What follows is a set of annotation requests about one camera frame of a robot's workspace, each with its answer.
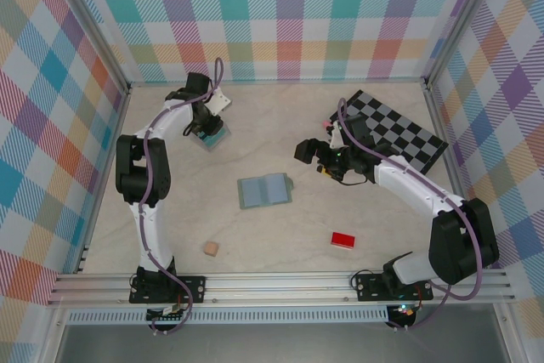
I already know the grey-green card holder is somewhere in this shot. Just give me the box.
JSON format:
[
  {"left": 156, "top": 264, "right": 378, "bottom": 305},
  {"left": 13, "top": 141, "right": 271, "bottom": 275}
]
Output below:
[{"left": 236, "top": 173, "right": 295, "bottom": 211}]

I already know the teal card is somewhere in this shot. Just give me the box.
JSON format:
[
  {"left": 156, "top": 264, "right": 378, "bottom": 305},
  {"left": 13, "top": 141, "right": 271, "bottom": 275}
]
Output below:
[{"left": 199, "top": 128, "right": 224, "bottom": 146}]

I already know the clear plastic tray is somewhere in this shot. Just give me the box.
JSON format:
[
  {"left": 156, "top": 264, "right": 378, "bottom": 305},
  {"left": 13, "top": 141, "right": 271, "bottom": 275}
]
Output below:
[{"left": 190, "top": 122, "right": 234, "bottom": 153}]

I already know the black grey chessboard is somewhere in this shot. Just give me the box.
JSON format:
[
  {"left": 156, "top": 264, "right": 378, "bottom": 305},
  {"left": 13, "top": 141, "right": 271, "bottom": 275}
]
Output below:
[{"left": 329, "top": 89, "right": 450, "bottom": 176}]

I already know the red block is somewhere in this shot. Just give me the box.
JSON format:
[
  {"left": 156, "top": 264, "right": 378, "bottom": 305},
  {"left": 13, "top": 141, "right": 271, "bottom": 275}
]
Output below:
[{"left": 331, "top": 231, "right": 357, "bottom": 250}]

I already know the small circuit board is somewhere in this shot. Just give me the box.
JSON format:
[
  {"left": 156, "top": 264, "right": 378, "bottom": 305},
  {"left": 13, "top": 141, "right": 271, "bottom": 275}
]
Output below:
[
  {"left": 146, "top": 305, "right": 189, "bottom": 322},
  {"left": 389, "top": 303, "right": 418, "bottom": 320}
]

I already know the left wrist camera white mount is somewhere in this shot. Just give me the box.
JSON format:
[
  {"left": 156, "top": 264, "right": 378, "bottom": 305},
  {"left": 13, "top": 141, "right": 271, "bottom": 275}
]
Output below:
[{"left": 211, "top": 87, "right": 234, "bottom": 116}]

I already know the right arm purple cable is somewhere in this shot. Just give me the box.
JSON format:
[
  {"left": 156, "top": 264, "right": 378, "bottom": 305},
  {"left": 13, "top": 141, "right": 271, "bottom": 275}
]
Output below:
[{"left": 337, "top": 98, "right": 485, "bottom": 332}]

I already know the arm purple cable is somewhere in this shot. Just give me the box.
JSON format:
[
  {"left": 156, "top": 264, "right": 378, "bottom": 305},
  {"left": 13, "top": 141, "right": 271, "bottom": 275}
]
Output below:
[
  {"left": 138, "top": 57, "right": 225, "bottom": 335},
  {"left": 337, "top": 98, "right": 485, "bottom": 332}
]

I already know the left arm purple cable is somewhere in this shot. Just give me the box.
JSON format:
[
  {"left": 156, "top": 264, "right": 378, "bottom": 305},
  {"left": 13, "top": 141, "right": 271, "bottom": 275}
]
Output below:
[{"left": 138, "top": 57, "right": 225, "bottom": 335}]

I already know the aluminium frame side rail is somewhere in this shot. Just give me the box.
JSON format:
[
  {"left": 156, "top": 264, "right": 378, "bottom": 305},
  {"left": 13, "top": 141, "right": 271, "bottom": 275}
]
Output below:
[
  {"left": 75, "top": 88, "right": 132, "bottom": 275},
  {"left": 423, "top": 85, "right": 486, "bottom": 269}
]

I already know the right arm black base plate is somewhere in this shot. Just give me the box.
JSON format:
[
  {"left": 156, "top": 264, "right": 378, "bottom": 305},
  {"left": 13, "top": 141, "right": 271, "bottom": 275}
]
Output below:
[{"left": 354, "top": 272, "right": 434, "bottom": 303}]

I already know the aluminium mounting rail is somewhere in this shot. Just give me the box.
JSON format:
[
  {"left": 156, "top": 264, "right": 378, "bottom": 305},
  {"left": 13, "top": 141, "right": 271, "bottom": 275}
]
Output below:
[{"left": 46, "top": 271, "right": 518, "bottom": 307}]

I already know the aluminium frame post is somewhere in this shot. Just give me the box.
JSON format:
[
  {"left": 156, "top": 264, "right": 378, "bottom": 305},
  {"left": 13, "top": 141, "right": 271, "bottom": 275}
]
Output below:
[
  {"left": 49, "top": 0, "right": 132, "bottom": 94},
  {"left": 422, "top": 0, "right": 501, "bottom": 90}
]

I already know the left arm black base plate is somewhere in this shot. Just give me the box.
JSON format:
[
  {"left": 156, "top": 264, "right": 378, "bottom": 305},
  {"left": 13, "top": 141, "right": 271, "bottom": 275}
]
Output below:
[{"left": 129, "top": 275, "right": 207, "bottom": 304}]

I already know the slotted grey cable duct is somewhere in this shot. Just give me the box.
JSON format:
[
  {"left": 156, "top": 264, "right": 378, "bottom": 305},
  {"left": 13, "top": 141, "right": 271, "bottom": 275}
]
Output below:
[{"left": 67, "top": 310, "right": 390, "bottom": 325}]

